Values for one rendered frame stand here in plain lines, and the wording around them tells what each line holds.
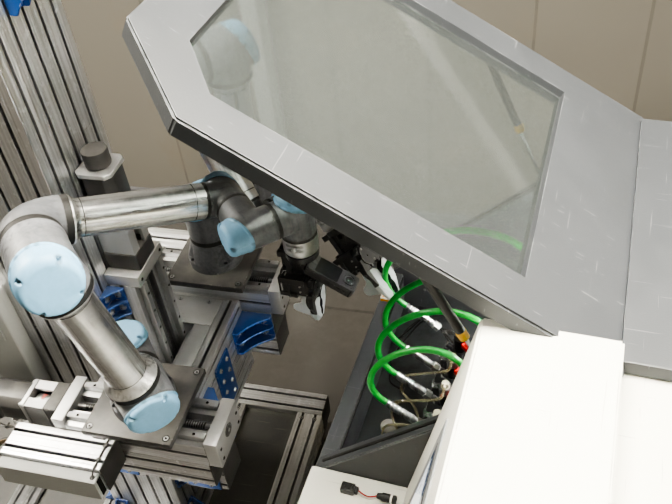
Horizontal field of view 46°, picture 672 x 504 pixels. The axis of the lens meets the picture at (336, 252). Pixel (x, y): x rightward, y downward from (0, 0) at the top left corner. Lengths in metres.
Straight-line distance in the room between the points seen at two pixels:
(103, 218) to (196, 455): 0.67
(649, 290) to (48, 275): 1.01
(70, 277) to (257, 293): 0.89
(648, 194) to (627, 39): 1.59
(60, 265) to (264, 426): 1.61
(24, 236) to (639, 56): 2.40
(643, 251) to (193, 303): 1.24
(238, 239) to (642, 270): 0.73
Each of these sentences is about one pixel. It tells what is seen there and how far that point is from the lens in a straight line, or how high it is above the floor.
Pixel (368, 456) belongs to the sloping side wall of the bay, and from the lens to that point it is 1.74.
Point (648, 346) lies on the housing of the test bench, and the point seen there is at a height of 1.50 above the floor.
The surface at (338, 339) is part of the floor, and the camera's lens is 3.36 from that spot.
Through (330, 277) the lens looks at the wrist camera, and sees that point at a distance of 1.66.
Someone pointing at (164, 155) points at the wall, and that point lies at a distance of 3.98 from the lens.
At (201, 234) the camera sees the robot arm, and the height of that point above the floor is 1.17.
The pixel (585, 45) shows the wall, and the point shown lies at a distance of 3.21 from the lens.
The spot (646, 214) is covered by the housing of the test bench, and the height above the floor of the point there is 1.50.
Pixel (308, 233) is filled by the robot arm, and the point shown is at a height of 1.48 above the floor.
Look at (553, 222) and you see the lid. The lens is 1.46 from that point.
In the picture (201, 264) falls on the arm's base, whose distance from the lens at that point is 2.19.
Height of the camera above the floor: 2.52
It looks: 42 degrees down
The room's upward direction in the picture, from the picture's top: 7 degrees counter-clockwise
